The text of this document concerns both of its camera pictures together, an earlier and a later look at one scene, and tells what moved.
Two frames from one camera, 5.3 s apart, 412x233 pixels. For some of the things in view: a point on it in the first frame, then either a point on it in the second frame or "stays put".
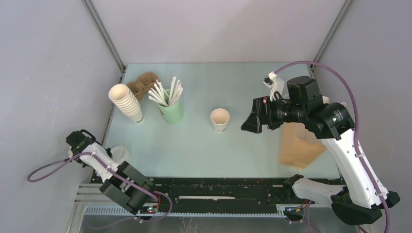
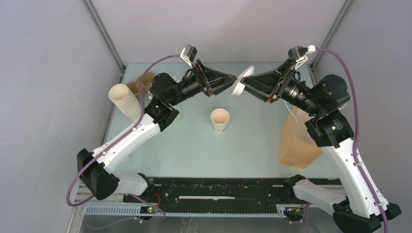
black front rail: (147, 193) stays put
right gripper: (253, 123) -> (257, 84)
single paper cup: (219, 118) stays put
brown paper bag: (300, 148) stays put
